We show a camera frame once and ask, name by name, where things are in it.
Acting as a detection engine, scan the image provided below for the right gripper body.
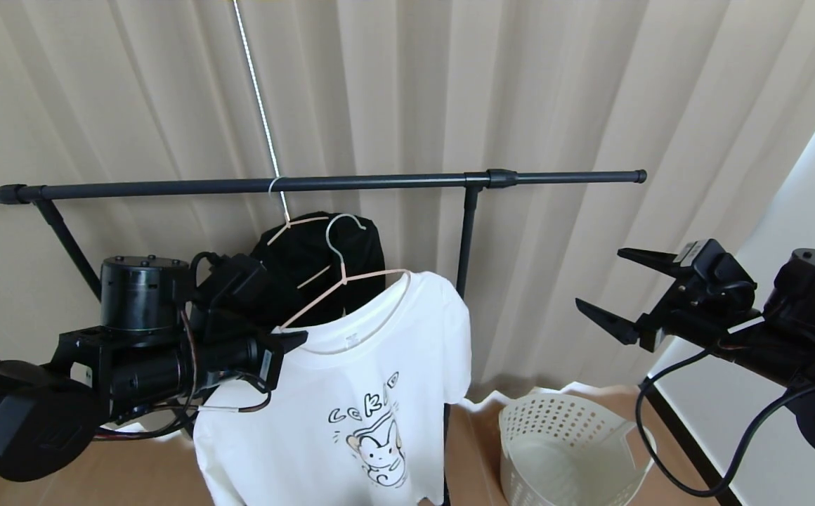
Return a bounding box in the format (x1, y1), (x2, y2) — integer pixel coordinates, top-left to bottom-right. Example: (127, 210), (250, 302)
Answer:
(634, 278), (767, 353)

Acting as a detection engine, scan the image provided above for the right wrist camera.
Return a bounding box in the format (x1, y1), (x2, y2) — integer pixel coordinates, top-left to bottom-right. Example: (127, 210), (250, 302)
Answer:
(674, 239), (758, 304)

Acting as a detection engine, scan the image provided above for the beige curtain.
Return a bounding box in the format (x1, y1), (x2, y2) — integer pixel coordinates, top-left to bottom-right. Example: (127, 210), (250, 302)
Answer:
(0, 0), (815, 408)

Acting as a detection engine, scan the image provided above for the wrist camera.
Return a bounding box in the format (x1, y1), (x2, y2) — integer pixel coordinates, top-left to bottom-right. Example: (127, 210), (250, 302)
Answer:
(674, 239), (758, 304)
(190, 252), (273, 318)

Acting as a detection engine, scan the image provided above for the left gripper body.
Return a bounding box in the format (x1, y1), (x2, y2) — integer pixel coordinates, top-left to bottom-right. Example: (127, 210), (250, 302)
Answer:
(190, 325), (285, 394)

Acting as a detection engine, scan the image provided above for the white printed garment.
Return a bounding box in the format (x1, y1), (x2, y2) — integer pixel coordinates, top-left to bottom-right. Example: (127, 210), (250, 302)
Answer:
(193, 271), (473, 506)

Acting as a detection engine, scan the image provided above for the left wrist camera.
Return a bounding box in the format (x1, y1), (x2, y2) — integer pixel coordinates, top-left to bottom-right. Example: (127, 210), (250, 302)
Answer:
(190, 252), (273, 318)

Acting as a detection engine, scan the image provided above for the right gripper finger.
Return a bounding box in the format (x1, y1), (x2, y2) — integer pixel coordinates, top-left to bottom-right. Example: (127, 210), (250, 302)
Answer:
(617, 247), (684, 279)
(575, 298), (641, 346)

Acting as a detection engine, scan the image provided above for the black clothes rack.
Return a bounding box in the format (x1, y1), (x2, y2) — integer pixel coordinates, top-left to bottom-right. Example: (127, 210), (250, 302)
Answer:
(0, 169), (647, 506)

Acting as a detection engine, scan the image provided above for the black cable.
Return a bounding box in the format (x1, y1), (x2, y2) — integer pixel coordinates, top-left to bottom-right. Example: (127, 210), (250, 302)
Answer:
(634, 348), (815, 498)

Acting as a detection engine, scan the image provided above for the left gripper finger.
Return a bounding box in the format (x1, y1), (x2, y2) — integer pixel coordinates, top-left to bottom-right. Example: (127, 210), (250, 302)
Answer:
(270, 328), (309, 353)

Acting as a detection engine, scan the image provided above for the white laundry basket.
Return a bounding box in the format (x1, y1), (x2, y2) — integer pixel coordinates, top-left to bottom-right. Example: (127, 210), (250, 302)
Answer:
(499, 392), (658, 506)

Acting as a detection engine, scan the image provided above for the black garment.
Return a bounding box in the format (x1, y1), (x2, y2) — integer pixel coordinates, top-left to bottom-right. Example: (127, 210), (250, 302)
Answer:
(249, 211), (387, 329)

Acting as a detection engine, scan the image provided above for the pink clothes hanger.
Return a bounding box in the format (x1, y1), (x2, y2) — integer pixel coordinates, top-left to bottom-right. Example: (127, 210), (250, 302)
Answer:
(267, 177), (332, 290)
(278, 213), (413, 331)

